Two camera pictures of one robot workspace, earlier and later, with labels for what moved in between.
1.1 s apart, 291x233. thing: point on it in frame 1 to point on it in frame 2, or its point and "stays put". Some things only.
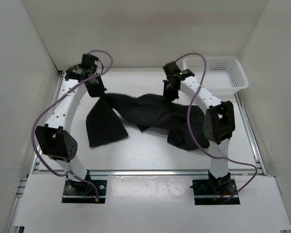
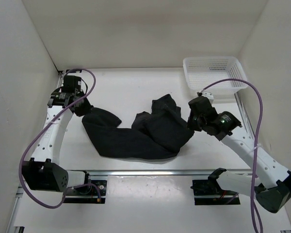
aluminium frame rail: x=148 y=172 stays put
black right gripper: x=168 y=96 to x=191 y=125
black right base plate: x=215 y=191 stays put
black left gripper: x=99 y=91 to x=82 y=112
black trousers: x=185 y=125 to x=160 y=134
